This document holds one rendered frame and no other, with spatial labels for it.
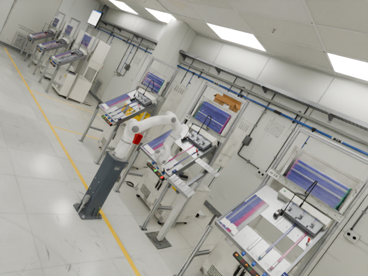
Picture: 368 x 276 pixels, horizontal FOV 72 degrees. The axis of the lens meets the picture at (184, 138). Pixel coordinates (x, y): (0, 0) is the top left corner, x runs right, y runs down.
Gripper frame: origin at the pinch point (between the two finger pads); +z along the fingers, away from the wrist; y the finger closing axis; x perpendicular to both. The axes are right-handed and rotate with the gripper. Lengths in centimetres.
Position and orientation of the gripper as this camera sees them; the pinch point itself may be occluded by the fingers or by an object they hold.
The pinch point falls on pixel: (162, 171)
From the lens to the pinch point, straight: 293.6
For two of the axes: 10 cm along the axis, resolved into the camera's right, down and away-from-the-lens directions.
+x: 7.9, -4.7, 3.9
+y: 6.0, 4.6, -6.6
